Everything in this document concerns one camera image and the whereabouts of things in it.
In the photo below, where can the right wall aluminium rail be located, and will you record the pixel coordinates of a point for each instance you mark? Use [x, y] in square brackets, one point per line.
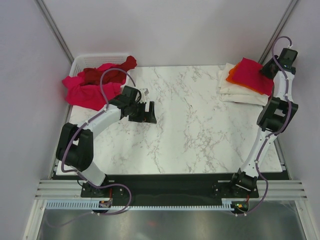
[278, 30]

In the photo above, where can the white slotted cable duct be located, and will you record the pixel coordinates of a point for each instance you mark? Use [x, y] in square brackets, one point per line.
[99, 205]

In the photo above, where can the aluminium frame extrusion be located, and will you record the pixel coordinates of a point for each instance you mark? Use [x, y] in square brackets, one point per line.
[70, 190]

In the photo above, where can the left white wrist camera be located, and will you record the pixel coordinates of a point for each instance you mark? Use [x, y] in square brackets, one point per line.
[144, 92]

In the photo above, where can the folded white t shirt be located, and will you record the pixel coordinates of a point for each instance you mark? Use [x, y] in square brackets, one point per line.
[229, 92]

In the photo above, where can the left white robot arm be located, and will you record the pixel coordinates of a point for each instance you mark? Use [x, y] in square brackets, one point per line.
[75, 148]

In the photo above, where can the white plastic laundry basket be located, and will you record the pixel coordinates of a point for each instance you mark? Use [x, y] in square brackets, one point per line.
[73, 81]

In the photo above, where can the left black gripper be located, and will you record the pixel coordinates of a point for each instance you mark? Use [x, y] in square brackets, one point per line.
[145, 117]

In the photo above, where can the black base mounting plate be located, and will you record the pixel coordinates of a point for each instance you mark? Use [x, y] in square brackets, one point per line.
[199, 188]

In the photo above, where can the wall aluminium rail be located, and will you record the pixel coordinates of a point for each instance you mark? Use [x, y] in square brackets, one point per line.
[54, 29]
[278, 30]

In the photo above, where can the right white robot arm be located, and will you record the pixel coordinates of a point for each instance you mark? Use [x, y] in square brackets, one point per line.
[272, 121]

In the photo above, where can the folded orange t shirt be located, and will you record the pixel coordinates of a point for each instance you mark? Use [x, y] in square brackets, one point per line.
[229, 79]

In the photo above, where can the pink magenta t shirt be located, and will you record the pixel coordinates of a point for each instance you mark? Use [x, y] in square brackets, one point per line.
[92, 99]

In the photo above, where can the left wall aluminium rail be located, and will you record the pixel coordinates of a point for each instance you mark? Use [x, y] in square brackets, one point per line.
[54, 29]

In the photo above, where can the dark red t shirt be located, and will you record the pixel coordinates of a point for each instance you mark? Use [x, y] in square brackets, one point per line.
[92, 76]

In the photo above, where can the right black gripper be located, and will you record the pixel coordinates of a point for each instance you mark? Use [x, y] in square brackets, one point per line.
[265, 69]

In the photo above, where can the crimson red t shirt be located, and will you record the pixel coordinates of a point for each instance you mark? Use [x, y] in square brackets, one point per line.
[247, 74]

